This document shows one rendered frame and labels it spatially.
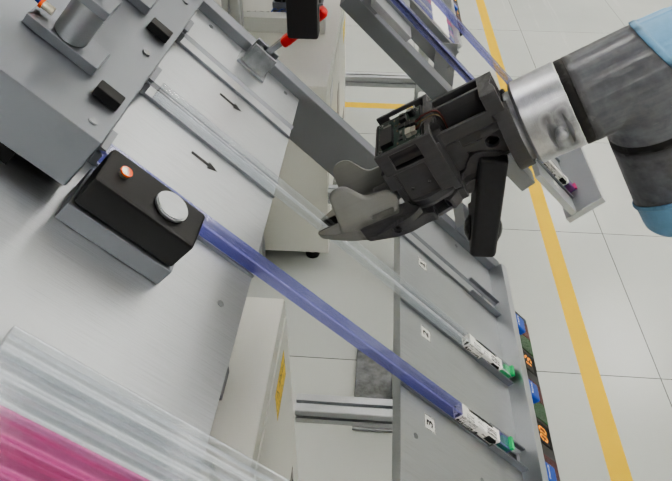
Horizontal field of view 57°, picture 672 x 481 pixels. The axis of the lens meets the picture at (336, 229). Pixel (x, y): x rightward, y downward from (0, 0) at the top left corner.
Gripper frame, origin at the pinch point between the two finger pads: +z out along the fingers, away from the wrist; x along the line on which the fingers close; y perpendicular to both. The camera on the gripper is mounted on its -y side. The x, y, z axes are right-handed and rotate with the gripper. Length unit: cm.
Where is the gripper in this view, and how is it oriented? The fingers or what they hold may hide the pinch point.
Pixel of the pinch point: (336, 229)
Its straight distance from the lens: 62.3
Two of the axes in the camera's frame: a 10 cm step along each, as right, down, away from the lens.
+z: -8.4, 3.7, 3.9
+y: -5.3, -6.8, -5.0
